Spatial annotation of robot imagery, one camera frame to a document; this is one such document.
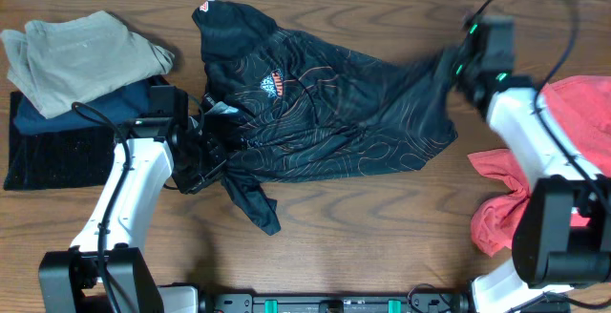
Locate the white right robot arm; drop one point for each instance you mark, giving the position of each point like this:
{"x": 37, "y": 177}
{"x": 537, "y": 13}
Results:
{"x": 562, "y": 241}

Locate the black sparkly folded garment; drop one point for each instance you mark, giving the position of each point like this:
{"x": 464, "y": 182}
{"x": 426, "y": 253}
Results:
{"x": 70, "y": 159}

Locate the navy blue folded garment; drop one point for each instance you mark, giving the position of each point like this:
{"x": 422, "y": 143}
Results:
{"x": 125, "y": 103}

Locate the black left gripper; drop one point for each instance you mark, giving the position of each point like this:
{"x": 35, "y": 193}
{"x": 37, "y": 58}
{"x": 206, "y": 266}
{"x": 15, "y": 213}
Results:
{"x": 219, "y": 157}

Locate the red t-shirt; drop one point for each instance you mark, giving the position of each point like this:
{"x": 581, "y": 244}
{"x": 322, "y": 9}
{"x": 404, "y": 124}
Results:
{"x": 581, "y": 105}

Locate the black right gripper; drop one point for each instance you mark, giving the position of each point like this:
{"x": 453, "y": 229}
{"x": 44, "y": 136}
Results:
{"x": 452, "y": 71}

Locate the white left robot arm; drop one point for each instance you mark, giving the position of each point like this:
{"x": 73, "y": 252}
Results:
{"x": 104, "y": 269}

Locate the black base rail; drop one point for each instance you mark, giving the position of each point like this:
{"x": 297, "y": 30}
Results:
{"x": 419, "y": 301}

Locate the beige folded garment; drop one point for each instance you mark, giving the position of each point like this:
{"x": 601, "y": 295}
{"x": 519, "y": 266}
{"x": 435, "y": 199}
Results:
{"x": 57, "y": 64}

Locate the black orange patterned jersey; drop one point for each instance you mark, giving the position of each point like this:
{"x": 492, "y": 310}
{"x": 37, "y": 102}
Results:
{"x": 289, "y": 107}

